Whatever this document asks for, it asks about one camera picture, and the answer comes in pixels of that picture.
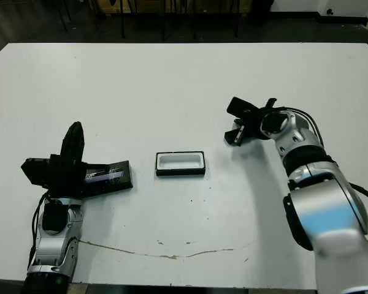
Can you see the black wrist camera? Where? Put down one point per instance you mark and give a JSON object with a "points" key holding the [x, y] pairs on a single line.
{"points": [[240, 107], [35, 171]]}

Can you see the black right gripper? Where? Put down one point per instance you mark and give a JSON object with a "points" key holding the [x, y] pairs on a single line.
{"points": [[253, 125]]}

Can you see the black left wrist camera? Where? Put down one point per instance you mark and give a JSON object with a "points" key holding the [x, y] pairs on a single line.
{"points": [[35, 171]]}

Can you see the black trash bin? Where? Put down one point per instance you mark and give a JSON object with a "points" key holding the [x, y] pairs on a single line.
{"points": [[262, 12]]}

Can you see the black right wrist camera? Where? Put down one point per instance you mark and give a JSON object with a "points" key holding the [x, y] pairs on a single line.
{"points": [[240, 107]]}

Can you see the black box base white insert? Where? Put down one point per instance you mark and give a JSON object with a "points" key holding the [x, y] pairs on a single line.
{"points": [[181, 174]]}

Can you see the black printed box lid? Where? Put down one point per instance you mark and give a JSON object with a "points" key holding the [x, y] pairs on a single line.
{"points": [[110, 177]]}

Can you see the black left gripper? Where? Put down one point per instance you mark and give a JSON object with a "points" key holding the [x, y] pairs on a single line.
{"points": [[67, 179]]}

